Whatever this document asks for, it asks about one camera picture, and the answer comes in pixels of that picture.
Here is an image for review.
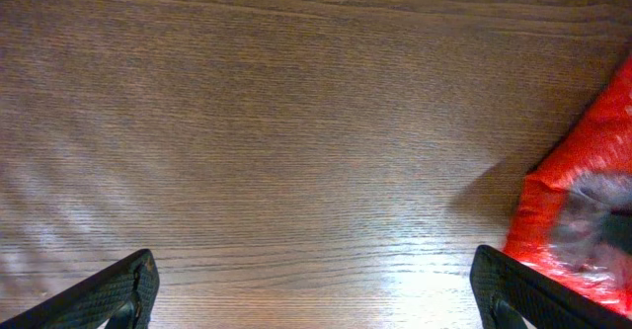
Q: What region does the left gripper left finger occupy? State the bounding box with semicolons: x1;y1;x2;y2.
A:
1;249;160;329

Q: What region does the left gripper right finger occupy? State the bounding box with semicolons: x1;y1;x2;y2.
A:
470;245;631;329

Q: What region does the red candy bag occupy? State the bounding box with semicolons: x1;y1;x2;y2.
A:
503;59;631;317

